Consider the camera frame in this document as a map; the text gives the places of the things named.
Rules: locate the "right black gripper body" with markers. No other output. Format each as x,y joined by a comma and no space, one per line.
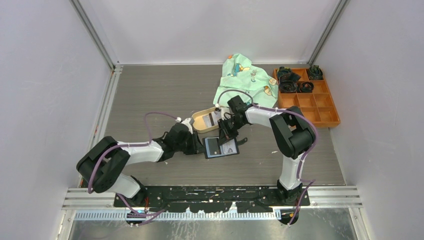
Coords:
233,125

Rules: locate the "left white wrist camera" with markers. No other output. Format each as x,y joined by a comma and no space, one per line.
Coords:
187,122

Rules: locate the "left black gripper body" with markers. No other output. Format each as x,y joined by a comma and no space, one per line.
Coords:
189,146

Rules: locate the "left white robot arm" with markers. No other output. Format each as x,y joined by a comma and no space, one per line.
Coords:
102,167

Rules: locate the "black card holder wallet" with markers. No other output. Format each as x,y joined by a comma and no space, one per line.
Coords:
227,149

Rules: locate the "black gold VIP card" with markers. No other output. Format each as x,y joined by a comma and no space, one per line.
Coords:
213,147

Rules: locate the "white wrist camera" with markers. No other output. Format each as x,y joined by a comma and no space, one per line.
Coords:
187,122
222,112

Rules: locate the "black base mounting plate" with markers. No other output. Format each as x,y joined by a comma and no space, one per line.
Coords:
212,199

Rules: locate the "beige oval tray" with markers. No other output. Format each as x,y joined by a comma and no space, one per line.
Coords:
199,124

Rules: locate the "green cartoon print cloth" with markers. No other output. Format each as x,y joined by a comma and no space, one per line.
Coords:
240,77

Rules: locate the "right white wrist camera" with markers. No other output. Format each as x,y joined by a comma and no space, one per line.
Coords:
222,112

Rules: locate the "orange compartment tray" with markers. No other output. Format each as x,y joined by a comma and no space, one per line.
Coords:
317,106

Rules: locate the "silver VIP card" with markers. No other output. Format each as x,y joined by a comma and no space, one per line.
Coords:
211,119

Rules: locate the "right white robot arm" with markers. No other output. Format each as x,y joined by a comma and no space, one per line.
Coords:
295,136

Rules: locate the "aluminium cable duct rail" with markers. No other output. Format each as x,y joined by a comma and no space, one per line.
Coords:
120,215

